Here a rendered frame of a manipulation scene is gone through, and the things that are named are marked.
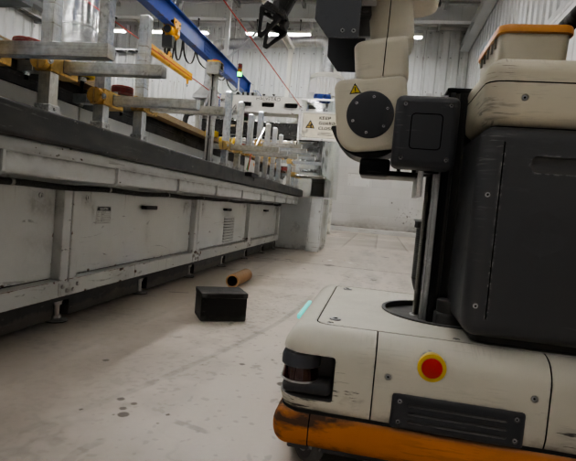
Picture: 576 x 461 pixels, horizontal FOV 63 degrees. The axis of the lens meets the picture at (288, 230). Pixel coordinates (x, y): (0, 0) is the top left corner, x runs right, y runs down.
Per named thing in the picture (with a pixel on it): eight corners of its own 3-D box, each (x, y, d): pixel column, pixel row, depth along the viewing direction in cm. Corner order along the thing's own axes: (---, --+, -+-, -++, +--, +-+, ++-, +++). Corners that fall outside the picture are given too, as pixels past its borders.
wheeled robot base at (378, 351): (535, 388, 141) (545, 305, 139) (660, 526, 78) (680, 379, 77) (312, 355, 153) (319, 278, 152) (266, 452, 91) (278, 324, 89)
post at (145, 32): (144, 146, 179) (154, 16, 176) (139, 144, 176) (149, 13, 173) (135, 145, 180) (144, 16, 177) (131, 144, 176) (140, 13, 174)
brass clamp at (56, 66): (80, 82, 136) (80, 64, 136) (48, 68, 123) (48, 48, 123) (60, 81, 137) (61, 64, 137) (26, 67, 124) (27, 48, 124)
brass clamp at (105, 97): (124, 112, 161) (125, 97, 161) (101, 102, 148) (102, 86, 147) (108, 111, 162) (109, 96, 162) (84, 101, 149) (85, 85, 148)
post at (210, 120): (213, 162, 252) (219, 77, 250) (209, 161, 247) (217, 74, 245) (205, 162, 253) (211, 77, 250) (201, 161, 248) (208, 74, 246)
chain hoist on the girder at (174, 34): (181, 61, 778) (183, 31, 775) (172, 55, 745) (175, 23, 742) (166, 60, 782) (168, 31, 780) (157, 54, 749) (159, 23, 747)
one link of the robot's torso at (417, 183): (434, 199, 121) (444, 102, 120) (452, 196, 94) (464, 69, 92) (331, 191, 126) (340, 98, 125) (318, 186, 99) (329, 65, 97)
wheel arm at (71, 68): (166, 82, 128) (167, 66, 127) (160, 79, 124) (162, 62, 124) (25, 76, 136) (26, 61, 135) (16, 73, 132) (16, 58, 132)
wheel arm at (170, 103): (199, 113, 152) (200, 100, 152) (196, 112, 149) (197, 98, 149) (78, 107, 160) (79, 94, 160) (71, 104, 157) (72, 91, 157)
